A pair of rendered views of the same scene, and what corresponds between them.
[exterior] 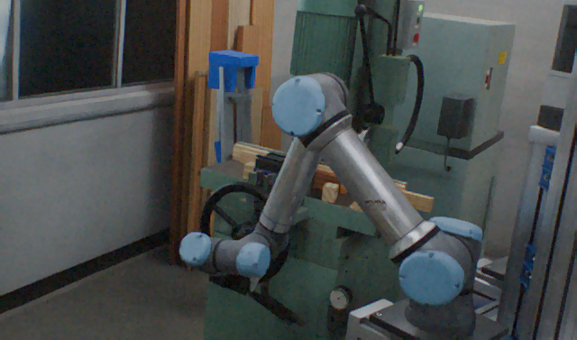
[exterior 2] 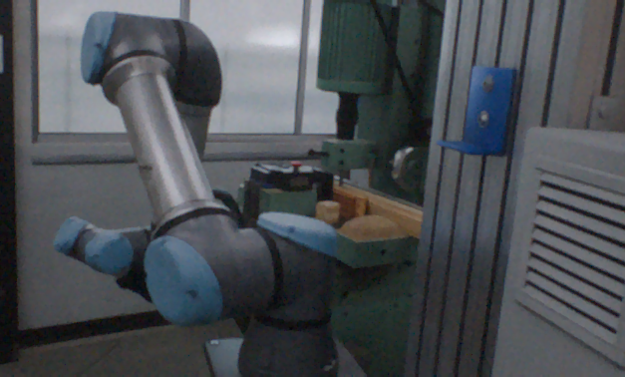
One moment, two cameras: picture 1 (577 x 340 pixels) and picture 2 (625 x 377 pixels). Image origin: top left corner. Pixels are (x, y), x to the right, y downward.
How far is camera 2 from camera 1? 1.14 m
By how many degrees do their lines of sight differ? 29
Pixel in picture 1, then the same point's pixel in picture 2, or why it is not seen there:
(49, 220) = not seen: hidden behind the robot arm
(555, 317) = not seen: outside the picture
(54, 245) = not seen: hidden behind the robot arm
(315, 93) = (97, 23)
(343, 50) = (365, 44)
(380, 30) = (438, 27)
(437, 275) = (169, 274)
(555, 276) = (430, 322)
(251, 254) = (95, 243)
